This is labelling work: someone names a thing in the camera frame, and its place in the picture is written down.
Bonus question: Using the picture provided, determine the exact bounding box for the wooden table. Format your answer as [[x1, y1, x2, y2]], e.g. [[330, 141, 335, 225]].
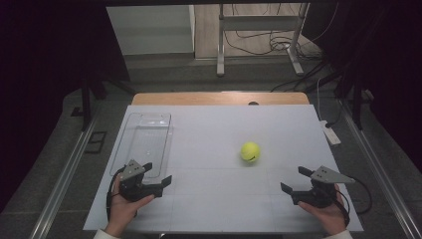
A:
[[131, 92, 311, 107]]

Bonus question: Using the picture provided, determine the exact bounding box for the black stand leg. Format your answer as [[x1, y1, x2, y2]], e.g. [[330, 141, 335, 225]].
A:
[[71, 78, 107, 132], [333, 75, 366, 131]]

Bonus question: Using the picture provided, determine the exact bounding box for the aluminium floor rail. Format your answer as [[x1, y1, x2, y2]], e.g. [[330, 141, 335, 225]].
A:
[[339, 99, 422, 239], [29, 109, 102, 239]]

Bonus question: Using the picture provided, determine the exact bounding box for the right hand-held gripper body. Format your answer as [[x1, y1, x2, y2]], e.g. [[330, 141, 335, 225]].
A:
[[308, 165, 356, 209]]

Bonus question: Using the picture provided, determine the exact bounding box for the white power strip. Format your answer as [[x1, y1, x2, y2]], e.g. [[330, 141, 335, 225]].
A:
[[319, 119, 342, 146]]

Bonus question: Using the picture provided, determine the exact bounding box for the person's right hand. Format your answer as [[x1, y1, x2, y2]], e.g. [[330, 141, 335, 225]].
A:
[[298, 184, 348, 236]]

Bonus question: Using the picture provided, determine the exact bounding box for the person's left hand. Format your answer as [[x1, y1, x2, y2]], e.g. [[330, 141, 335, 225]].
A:
[[105, 175, 155, 237]]

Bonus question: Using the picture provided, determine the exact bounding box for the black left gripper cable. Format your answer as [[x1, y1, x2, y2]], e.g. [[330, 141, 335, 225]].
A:
[[105, 167, 124, 221]]

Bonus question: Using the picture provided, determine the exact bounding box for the clear plastic tray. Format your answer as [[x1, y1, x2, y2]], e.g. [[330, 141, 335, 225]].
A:
[[109, 112, 174, 180]]

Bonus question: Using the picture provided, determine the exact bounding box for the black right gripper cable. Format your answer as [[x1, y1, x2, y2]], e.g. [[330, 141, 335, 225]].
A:
[[334, 177, 373, 227]]

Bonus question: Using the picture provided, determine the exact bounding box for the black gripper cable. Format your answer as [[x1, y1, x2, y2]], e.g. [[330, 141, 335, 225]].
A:
[[105, 167, 124, 221], [334, 177, 373, 227]]

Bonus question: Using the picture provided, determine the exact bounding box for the black curtain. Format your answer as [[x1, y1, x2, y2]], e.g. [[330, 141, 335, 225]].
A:
[[0, 0, 131, 213], [303, 0, 422, 165]]

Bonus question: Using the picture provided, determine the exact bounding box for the white metal stand frame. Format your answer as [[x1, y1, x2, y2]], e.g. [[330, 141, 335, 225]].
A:
[[216, 3, 312, 78]]

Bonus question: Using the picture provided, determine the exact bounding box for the yellow tennis ball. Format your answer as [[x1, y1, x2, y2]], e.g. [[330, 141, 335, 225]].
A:
[[240, 141, 262, 163]]

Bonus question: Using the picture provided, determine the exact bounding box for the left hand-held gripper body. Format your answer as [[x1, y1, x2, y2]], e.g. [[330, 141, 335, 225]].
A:
[[118, 159, 157, 203]]

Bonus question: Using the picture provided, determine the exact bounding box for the tangle of black cables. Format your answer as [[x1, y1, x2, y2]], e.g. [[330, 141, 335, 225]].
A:
[[223, 3, 332, 63]]

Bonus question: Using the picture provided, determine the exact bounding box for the white cabinet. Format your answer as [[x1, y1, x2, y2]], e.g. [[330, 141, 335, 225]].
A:
[[105, 4, 196, 56]]

